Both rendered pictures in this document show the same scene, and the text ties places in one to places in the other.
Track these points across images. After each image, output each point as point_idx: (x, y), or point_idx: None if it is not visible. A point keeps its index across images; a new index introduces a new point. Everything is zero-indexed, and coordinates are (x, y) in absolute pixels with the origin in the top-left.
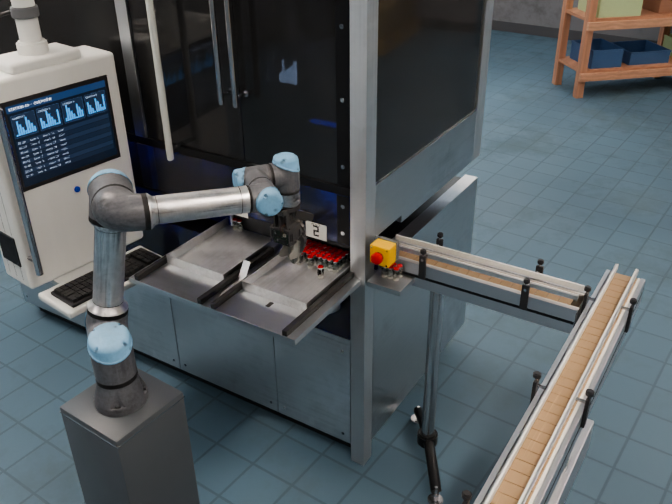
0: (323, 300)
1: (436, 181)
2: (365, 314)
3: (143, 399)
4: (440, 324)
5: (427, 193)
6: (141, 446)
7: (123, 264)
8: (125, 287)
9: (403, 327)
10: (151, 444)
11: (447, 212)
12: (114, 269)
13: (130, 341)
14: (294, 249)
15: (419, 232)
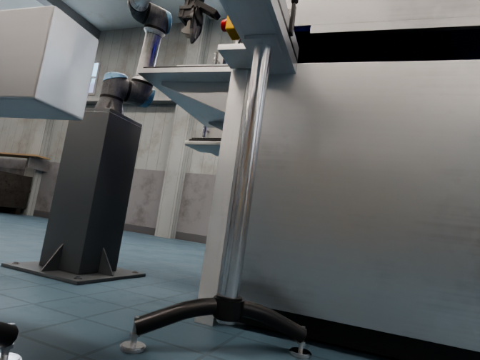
0: (188, 66)
1: (406, 14)
2: (227, 102)
3: (101, 108)
4: (251, 94)
5: (378, 21)
6: (78, 122)
7: (146, 52)
8: (216, 143)
9: (308, 180)
10: (83, 126)
11: (450, 71)
12: (141, 53)
13: (114, 74)
14: (186, 26)
15: (356, 63)
